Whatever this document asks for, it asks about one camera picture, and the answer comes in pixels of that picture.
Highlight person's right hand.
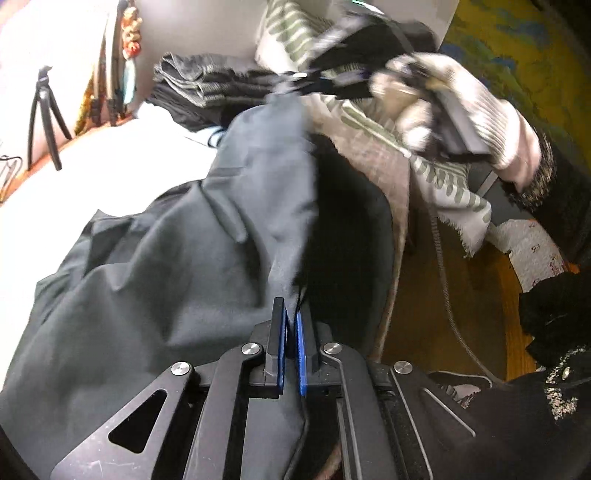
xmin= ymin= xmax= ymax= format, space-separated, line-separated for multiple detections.
xmin=369 ymin=51 xmax=543 ymax=191

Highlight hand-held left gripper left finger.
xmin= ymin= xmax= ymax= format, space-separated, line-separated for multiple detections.
xmin=48 ymin=298 xmax=290 ymax=480

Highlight hanging orange bead decoration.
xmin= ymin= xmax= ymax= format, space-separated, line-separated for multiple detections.
xmin=117 ymin=0 xmax=143 ymax=106

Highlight black ring light cable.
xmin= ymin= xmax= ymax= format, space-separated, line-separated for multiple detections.
xmin=0 ymin=154 xmax=25 ymax=204

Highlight folded black garment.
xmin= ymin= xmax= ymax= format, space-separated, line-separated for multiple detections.
xmin=147 ymin=85 xmax=259 ymax=134

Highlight green leaf print throw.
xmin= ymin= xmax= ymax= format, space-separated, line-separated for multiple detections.
xmin=254 ymin=0 xmax=494 ymax=258

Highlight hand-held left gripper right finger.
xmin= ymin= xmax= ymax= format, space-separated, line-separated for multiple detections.
xmin=295 ymin=307 xmax=478 ymax=480

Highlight person's black clothing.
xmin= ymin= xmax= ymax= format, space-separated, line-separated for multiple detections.
xmin=416 ymin=271 xmax=591 ymax=480

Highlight grey braided cable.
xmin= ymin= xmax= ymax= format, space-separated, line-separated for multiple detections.
xmin=397 ymin=147 xmax=509 ymax=385

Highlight short black tripod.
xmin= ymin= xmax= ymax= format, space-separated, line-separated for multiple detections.
xmin=28 ymin=66 xmax=75 ymax=171

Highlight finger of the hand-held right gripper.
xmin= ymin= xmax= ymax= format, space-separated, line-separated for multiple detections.
xmin=271 ymin=69 xmax=371 ymax=100

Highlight yellow blue patterned rug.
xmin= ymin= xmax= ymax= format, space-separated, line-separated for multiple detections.
xmin=438 ymin=0 xmax=591 ymax=151

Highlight orange bed edge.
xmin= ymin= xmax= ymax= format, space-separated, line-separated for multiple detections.
xmin=0 ymin=113 xmax=137 ymax=206

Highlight person's right forearm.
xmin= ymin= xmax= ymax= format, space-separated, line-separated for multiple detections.
xmin=503 ymin=134 xmax=591 ymax=271

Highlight dark grey pants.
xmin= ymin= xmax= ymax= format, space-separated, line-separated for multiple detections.
xmin=0 ymin=95 xmax=400 ymax=480

